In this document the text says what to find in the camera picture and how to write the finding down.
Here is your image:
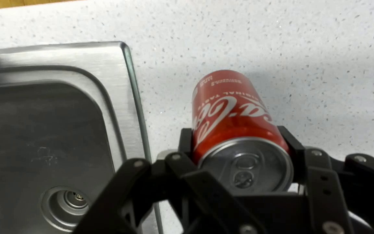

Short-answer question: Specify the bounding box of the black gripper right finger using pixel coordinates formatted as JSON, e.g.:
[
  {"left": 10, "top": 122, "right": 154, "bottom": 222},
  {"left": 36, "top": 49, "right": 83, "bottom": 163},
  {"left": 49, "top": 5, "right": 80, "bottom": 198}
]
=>
[{"left": 276, "top": 124, "right": 374, "bottom": 234}]

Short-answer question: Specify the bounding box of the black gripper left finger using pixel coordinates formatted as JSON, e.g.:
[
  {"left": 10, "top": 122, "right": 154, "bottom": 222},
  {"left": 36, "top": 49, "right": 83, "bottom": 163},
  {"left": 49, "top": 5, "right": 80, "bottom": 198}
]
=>
[{"left": 71, "top": 127, "right": 267, "bottom": 234}]

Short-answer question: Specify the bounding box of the red soda can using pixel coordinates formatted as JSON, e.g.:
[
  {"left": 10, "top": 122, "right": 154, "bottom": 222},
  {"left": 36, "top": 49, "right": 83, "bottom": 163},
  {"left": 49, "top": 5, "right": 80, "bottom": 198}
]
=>
[{"left": 189, "top": 68, "right": 296, "bottom": 194}]

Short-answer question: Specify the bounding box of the stainless steel double sink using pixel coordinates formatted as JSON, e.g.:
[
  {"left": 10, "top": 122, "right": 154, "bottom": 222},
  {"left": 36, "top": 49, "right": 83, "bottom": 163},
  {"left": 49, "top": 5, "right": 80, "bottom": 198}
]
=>
[{"left": 0, "top": 40, "right": 165, "bottom": 234}]

